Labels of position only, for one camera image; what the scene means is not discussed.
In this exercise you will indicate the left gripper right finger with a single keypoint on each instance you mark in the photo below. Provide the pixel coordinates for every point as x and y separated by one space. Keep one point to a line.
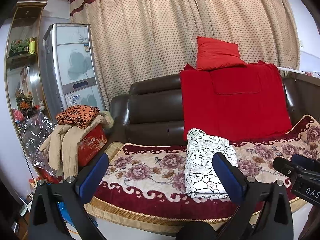
263 209

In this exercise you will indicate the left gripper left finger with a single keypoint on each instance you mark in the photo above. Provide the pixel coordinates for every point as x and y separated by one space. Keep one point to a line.
46 220

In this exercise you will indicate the white crackle-pattern garment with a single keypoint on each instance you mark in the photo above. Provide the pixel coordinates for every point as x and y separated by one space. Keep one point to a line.
200 178

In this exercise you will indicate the beige padded jacket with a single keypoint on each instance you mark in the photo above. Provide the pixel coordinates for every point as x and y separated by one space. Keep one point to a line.
62 144

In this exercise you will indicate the red gift box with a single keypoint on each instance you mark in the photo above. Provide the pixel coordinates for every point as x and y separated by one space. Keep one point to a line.
90 145

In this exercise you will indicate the clear plastic bag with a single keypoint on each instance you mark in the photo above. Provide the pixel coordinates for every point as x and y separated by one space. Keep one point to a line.
33 132

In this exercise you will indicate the orange black patterned cloth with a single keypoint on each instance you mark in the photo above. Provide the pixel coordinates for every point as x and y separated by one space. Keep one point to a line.
78 115

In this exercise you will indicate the large red blanket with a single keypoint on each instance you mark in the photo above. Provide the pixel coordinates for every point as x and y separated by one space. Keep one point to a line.
236 103

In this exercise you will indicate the floral red-bordered sofa blanket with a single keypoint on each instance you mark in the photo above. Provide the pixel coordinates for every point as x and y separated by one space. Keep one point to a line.
144 185

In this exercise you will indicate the artificial flower bouquet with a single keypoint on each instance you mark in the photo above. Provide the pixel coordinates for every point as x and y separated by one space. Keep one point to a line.
25 103

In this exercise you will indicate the wooden display shelf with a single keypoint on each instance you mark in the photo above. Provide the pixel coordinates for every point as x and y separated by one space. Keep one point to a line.
22 72

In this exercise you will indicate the dark brown leather sofa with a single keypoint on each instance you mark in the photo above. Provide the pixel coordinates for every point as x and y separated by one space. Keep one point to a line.
152 113

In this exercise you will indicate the standing white air conditioner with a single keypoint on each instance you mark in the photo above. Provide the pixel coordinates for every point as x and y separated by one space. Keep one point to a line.
68 75

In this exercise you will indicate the small red pillow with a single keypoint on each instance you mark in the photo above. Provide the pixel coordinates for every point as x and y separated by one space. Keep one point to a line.
215 54

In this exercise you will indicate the yellow bottle on shelf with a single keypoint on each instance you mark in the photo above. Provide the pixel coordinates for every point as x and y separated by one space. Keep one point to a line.
31 47

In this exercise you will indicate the green ornament on shelf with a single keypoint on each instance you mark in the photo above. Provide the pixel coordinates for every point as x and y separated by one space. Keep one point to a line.
19 47

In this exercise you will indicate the beige dotted curtain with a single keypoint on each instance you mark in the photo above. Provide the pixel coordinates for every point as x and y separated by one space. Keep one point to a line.
135 40

